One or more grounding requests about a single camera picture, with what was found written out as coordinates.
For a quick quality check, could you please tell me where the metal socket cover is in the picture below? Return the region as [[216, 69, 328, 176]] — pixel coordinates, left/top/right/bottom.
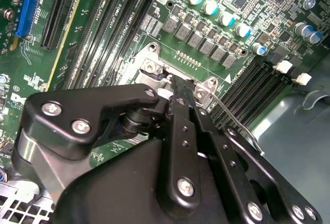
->
[[140, 65, 176, 91]]

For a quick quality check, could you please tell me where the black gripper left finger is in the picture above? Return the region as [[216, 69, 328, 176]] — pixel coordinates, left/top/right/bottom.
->
[[11, 76, 204, 213]]

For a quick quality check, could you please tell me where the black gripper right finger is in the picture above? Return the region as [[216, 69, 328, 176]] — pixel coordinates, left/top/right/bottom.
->
[[185, 79, 323, 224]]

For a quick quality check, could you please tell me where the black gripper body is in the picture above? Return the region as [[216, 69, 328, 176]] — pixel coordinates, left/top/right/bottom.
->
[[50, 138, 243, 224]]

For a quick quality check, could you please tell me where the metal locking lever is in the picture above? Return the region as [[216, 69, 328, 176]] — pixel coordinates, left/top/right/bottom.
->
[[210, 91, 266, 158]]

